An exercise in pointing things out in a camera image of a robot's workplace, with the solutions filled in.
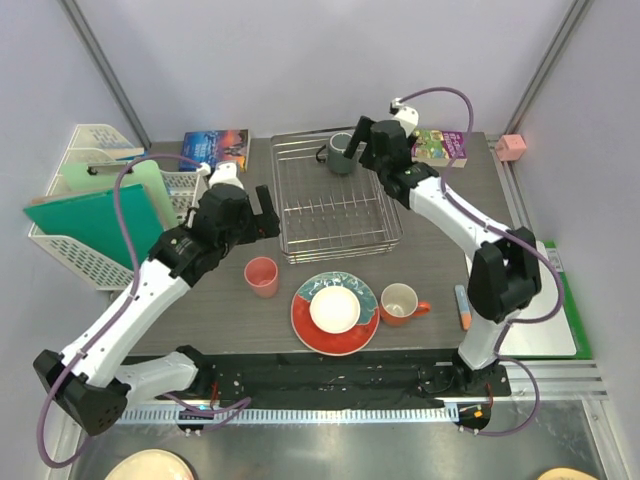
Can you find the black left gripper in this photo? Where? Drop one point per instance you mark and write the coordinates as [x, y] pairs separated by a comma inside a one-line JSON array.
[[267, 221]]

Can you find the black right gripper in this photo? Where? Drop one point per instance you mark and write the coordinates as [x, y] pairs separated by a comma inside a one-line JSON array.
[[361, 135]]

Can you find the grey mug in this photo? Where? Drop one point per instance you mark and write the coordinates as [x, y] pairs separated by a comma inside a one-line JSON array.
[[332, 154]]

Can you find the pink cup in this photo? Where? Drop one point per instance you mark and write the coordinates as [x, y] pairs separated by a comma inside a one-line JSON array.
[[262, 275]]

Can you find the steel wire dish rack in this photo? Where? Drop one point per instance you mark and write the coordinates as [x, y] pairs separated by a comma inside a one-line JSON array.
[[325, 215]]

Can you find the orange bowl white inside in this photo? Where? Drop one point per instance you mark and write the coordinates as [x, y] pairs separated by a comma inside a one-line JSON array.
[[335, 309]]

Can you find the red and teal floral plate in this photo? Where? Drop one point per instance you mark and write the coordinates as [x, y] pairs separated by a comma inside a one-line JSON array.
[[340, 344]]

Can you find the orange mug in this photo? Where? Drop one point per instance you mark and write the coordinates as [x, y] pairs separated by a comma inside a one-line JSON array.
[[399, 303]]

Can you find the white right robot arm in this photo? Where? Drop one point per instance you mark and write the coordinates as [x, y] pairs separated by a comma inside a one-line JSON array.
[[505, 274]]

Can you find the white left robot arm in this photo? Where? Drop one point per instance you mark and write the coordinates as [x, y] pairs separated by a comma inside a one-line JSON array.
[[89, 380]]

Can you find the purple and green book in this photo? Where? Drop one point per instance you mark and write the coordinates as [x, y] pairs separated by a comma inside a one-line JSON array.
[[438, 147]]

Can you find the blue sunset cover book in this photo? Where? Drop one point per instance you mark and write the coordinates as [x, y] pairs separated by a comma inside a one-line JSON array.
[[216, 146]]

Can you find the pink cube box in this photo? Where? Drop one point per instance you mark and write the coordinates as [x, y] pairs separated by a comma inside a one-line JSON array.
[[510, 147]]

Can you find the teal folder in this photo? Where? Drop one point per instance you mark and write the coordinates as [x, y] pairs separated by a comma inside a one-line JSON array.
[[91, 219]]

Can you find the light green clipboard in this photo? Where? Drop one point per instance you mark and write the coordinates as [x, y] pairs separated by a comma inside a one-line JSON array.
[[94, 176]]

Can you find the orange and blue marker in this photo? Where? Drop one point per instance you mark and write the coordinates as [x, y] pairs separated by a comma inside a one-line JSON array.
[[463, 307]]

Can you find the cream round object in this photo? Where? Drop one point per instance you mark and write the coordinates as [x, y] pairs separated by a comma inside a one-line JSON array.
[[152, 464]]

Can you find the white clipboard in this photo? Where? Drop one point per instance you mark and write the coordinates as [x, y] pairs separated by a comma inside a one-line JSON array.
[[544, 302]]

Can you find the green board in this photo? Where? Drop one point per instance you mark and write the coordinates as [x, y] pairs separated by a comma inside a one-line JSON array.
[[575, 310]]

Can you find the tan round object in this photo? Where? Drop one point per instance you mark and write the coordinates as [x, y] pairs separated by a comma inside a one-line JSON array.
[[565, 473]]

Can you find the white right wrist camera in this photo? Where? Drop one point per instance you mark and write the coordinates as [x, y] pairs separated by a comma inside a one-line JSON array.
[[407, 116]]

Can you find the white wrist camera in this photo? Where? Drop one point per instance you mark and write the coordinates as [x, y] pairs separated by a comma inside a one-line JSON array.
[[223, 173], [407, 116]]

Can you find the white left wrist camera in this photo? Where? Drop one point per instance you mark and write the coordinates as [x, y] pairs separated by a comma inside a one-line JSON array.
[[223, 173]]

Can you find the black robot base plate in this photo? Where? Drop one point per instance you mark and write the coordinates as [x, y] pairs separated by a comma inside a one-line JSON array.
[[367, 380]]

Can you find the white slotted cable duct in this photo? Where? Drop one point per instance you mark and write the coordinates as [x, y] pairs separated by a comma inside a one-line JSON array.
[[173, 414]]

